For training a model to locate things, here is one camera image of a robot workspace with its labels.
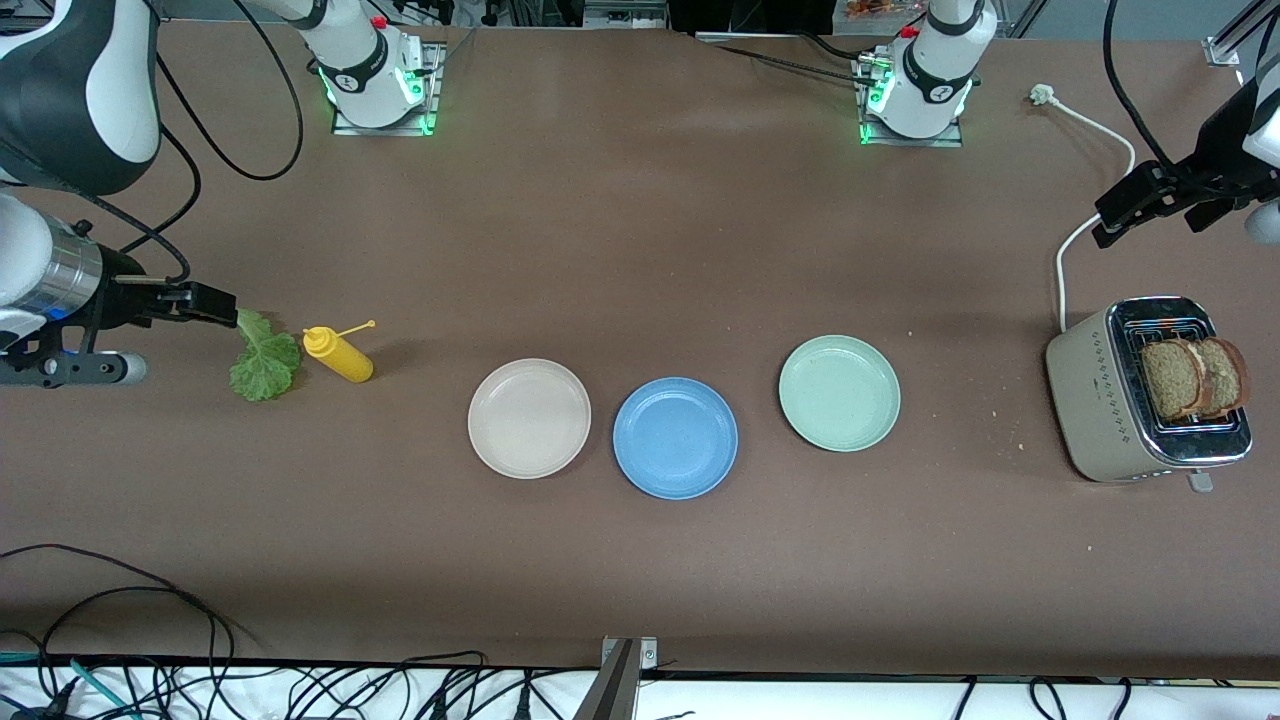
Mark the green round plate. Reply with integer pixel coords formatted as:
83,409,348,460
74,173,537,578
778,334,902,453

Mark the blue round plate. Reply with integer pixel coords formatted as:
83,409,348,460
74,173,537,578
612,376,740,501

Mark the thick black base cable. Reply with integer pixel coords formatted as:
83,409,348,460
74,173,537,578
795,28,881,66

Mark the metal table clamp bracket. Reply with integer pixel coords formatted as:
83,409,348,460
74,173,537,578
575,636,658,720

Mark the aluminium frame corner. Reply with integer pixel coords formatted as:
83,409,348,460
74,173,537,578
1205,0,1280,69

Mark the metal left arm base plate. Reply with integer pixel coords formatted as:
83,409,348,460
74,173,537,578
855,50,966,148

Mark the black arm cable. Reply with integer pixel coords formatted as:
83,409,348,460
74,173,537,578
1103,0,1171,166
90,0,306,286

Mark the teal cable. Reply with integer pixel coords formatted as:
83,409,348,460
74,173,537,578
0,650,136,720

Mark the brown bread slice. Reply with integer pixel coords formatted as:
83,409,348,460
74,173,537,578
1198,338,1250,413
1141,340,1207,421

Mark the beige round plate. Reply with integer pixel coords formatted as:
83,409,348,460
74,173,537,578
467,358,593,480

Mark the black looped floor cable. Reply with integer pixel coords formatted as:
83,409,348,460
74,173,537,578
0,544,237,691
38,586,219,691

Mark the thin black base cable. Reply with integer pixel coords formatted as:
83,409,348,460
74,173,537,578
715,45,873,86

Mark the beige chrome toaster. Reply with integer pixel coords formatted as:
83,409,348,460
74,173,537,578
1045,296,1254,494

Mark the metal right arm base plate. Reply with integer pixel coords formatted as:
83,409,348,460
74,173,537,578
331,42,444,137

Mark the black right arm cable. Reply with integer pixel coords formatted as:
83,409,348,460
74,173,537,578
90,0,306,286

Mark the green lettuce leaf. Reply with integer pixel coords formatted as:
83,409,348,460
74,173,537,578
228,308,302,403

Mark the yellow mustard squeeze bottle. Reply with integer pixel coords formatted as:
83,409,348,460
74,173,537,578
302,320,377,384

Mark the white toaster power cable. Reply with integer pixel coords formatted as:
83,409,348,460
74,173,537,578
1029,84,1138,333

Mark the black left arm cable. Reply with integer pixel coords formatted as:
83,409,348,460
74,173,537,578
1103,0,1171,166

